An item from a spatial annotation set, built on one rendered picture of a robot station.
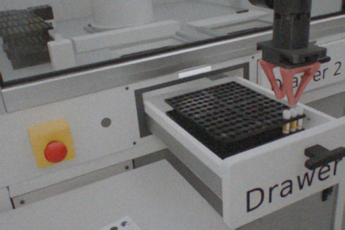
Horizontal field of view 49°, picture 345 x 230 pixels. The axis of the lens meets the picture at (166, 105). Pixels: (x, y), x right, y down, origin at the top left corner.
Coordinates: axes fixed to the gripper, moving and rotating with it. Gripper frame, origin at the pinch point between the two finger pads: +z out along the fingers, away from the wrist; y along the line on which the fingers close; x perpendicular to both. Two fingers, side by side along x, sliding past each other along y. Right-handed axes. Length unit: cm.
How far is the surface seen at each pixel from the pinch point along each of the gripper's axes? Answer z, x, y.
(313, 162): 3.2, -7.3, 14.7
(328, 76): 8.7, 32.9, -23.0
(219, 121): 4.2, -10.3, -5.4
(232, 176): 3.7, -18.2, 11.7
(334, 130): 1.8, 0.1, 10.8
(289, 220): 56, 26, -26
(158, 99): 5.2, -15.1, -23.8
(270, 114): 3.9, -1.3, -2.6
